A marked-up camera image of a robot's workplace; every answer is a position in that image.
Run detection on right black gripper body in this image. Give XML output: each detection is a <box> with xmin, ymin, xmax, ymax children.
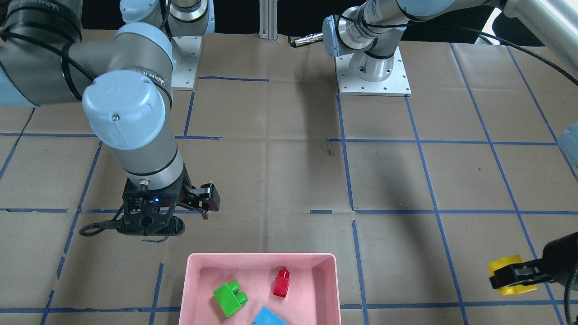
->
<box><xmin>154</xmin><ymin>167</ymin><xmax>198</xmax><ymax>210</ymax></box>

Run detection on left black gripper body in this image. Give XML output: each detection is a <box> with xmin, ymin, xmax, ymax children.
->
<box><xmin>540</xmin><ymin>232</ymin><xmax>578</xmax><ymax>286</ymax></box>

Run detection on yellow toy block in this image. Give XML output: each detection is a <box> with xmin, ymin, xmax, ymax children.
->
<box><xmin>487</xmin><ymin>255</ymin><xmax>537</xmax><ymax>296</ymax></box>

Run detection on green toy block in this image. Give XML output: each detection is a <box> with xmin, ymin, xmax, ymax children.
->
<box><xmin>213</xmin><ymin>280</ymin><xmax>248</xmax><ymax>318</ymax></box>

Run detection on red toy block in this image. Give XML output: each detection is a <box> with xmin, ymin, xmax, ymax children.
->
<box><xmin>272</xmin><ymin>268</ymin><xmax>290</xmax><ymax>298</ymax></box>

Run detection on blue toy block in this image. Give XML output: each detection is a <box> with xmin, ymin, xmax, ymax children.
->
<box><xmin>252</xmin><ymin>306</ymin><xmax>287</xmax><ymax>325</ymax></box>

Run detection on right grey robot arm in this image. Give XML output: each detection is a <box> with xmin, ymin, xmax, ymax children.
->
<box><xmin>1</xmin><ymin>0</ymin><xmax>218</xmax><ymax>219</ymax></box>

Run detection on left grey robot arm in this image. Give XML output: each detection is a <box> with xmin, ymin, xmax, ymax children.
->
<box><xmin>322</xmin><ymin>0</ymin><xmax>577</xmax><ymax>293</ymax></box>

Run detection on pink plastic box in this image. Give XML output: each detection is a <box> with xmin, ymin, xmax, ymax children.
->
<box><xmin>179</xmin><ymin>253</ymin><xmax>341</xmax><ymax>325</ymax></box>

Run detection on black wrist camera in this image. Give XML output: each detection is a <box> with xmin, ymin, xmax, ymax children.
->
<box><xmin>117</xmin><ymin>179</ymin><xmax>185</xmax><ymax>236</ymax></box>

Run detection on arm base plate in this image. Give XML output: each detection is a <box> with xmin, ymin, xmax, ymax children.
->
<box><xmin>172</xmin><ymin>36</ymin><xmax>202</xmax><ymax>91</ymax></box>
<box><xmin>335</xmin><ymin>47</ymin><xmax>412</xmax><ymax>97</ymax></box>

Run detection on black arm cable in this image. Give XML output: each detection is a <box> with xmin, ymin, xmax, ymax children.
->
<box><xmin>59</xmin><ymin>41</ymin><xmax>131</xmax><ymax>237</ymax></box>

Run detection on black corrugated cable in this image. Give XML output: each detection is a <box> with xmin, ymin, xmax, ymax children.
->
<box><xmin>375</xmin><ymin>23</ymin><xmax>578</xmax><ymax>86</ymax></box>

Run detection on metal cable connector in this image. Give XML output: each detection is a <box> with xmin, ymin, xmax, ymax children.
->
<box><xmin>287</xmin><ymin>32</ymin><xmax>324</xmax><ymax>49</ymax></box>

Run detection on aluminium frame post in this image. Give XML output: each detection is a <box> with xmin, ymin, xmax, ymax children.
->
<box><xmin>258</xmin><ymin>0</ymin><xmax>278</xmax><ymax>42</ymax></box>

